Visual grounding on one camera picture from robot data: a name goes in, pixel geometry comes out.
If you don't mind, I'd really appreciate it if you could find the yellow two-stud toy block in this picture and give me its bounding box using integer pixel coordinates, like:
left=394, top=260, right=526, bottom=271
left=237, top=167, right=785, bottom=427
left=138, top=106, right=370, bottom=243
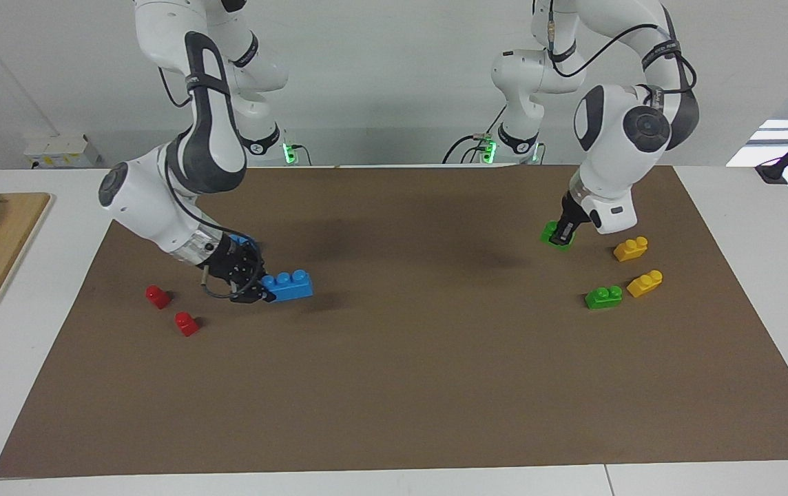
left=626, top=269, right=664, bottom=299
left=612, top=236, right=649, bottom=263

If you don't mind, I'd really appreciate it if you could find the green two-stud toy block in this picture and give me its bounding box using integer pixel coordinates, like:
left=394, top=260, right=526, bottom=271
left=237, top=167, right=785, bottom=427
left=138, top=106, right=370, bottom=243
left=585, top=285, right=624, bottom=310
left=539, top=220, right=576, bottom=251

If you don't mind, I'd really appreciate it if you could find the brown paper table mat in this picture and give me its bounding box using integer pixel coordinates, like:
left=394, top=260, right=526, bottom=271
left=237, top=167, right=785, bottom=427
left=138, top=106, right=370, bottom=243
left=0, top=164, right=788, bottom=479

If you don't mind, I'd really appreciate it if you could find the white wall socket box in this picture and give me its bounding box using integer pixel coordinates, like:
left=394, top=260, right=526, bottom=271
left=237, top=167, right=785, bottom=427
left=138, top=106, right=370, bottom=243
left=23, top=134, right=103, bottom=170

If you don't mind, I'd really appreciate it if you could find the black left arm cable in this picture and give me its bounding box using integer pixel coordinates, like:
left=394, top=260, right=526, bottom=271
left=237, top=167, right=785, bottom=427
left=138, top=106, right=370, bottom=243
left=547, top=0, right=699, bottom=99

